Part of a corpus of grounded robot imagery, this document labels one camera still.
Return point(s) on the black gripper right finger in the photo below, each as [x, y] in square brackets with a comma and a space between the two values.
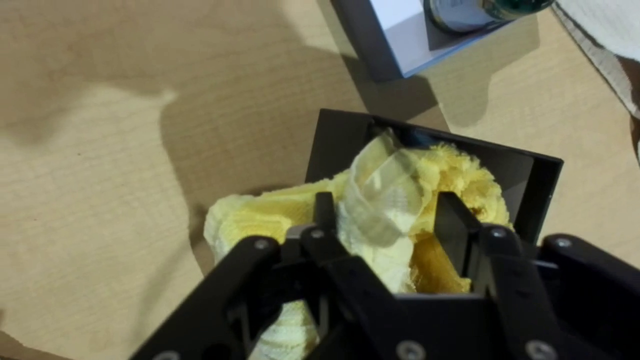
[532, 300]

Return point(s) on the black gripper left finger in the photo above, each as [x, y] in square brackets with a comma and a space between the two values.
[233, 286]

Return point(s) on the white folded towel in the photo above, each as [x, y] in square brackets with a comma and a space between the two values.
[612, 26]

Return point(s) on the black rectangular box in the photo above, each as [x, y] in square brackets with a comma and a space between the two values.
[333, 142]

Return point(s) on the blue-grey shallow box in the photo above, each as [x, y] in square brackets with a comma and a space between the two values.
[401, 41]

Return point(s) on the yellow towel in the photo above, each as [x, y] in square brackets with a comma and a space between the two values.
[280, 212]

